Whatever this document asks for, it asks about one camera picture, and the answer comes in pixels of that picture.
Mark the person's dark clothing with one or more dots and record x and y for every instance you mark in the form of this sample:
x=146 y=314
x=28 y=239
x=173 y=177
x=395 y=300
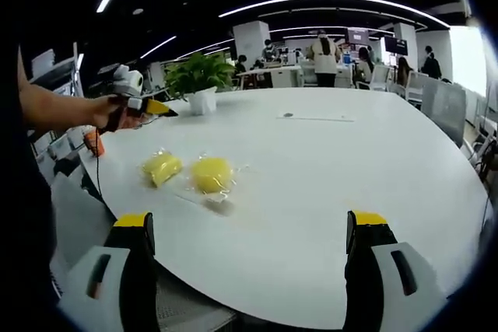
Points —
x=21 y=223

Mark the short ceiling light strip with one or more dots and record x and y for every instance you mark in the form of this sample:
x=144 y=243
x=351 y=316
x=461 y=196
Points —
x=157 y=47

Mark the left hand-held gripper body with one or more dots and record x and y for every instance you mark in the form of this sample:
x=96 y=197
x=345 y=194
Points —
x=128 y=81

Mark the round yellow bun packet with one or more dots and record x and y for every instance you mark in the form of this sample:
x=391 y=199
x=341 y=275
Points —
x=212 y=176

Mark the person's left hand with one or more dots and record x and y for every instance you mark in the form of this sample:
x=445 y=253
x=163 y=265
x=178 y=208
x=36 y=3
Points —
x=103 y=112

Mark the white office desk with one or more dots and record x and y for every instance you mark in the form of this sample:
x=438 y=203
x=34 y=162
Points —
x=280 y=75

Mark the dark display screen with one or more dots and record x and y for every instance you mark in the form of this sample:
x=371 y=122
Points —
x=396 y=45

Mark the white office chair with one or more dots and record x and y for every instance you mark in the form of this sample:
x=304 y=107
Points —
x=379 y=77

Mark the small orange object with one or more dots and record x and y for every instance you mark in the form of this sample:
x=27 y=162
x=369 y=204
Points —
x=95 y=143

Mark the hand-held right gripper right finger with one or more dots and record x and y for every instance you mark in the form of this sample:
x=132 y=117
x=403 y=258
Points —
x=365 y=270

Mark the storage shelf with boxes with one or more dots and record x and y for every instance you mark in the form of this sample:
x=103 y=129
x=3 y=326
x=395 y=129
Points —
x=52 y=71

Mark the potted green plant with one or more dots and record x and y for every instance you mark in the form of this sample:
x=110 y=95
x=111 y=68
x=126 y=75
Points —
x=196 y=75

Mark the small yellow bun packet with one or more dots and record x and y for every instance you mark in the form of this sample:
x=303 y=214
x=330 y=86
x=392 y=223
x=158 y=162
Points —
x=162 y=168

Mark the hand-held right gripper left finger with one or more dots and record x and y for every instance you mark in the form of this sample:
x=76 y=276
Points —
x=136 y=270

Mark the grey mesh office chair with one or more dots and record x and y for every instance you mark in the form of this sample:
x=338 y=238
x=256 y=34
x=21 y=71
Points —
x=81 y=223
x=445 y=110

